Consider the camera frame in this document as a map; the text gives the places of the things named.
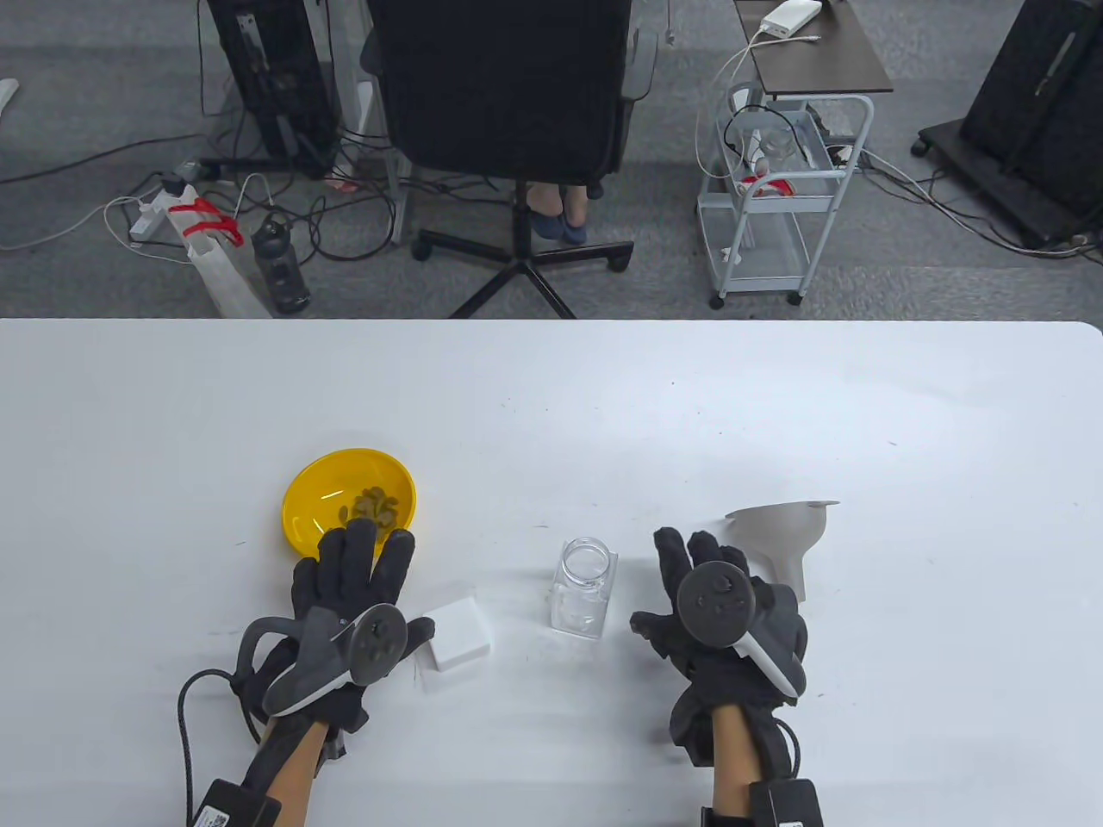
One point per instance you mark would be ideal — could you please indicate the black wheeled equipment stand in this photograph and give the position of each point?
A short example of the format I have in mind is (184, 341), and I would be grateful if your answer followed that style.
(1034, 86)

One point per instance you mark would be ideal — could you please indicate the yellow plastic bowl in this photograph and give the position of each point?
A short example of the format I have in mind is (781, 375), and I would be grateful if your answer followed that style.
(319, 491)

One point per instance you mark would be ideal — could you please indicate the white rolling cart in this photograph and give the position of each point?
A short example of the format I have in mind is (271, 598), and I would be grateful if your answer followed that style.
(775, 205)

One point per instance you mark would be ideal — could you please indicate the white power strip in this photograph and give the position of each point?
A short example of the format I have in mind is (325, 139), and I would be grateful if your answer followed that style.
(148, 220)

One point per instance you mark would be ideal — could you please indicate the brown side table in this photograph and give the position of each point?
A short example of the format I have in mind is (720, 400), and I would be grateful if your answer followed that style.
(827, 60)

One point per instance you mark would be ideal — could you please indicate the grey plastic funnel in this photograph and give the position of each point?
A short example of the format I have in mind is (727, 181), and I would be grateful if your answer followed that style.
(780, 525)

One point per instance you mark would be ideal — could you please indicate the black wrist sensor pack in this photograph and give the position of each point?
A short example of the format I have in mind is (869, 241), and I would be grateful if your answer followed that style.
(784, 805)
(233, 805)

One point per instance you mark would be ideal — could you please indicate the black left wrist sensor pack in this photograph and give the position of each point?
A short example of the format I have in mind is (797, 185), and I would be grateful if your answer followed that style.
(233, 805)

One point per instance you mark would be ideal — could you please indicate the person's right forearm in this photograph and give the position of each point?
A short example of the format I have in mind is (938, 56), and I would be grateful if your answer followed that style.
(732, 767)

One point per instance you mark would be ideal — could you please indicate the black computer tower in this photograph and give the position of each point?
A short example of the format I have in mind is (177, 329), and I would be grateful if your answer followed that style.
(276, 69)

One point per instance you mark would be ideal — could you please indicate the black water bottle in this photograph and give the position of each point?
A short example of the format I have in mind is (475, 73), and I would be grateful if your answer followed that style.
(280, 271)

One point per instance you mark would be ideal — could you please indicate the small red object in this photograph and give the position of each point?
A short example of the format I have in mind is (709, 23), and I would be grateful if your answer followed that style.
(343, 183)

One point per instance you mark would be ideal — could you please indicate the white power bank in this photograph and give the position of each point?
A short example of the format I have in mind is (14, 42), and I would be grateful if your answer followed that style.
(791, 17)

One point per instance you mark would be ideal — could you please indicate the grey hand controller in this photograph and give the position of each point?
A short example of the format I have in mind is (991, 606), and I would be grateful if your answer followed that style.
(715, 603)
(379, 642)

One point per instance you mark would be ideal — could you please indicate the black right wrist sensor pack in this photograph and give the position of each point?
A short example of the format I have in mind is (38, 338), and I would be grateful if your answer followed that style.
(784, 805)

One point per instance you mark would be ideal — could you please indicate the black office chair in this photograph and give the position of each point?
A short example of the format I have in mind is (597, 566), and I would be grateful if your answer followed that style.
(500, 86)

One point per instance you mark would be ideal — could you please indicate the clear square coffee jar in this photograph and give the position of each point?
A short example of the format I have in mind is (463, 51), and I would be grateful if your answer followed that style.
(582, 603)

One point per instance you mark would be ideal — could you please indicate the person's left forearm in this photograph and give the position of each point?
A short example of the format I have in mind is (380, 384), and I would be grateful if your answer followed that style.
(293, 775)

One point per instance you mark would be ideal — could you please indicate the white object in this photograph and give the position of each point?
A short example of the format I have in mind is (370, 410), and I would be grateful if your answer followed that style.
(7, 90)

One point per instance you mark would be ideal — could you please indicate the person's left hand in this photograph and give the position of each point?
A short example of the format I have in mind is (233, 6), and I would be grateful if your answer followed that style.
(345, 568)

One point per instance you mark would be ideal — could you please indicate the blue shoe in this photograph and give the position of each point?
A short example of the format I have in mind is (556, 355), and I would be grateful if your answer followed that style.
(547, 226)
(576, 231)

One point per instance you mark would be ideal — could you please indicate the person's right hand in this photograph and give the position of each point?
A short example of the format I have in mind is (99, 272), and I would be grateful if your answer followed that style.
(672, 560)

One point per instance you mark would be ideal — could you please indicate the white square jar lid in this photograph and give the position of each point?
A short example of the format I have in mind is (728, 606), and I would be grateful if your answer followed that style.
(457, 637)

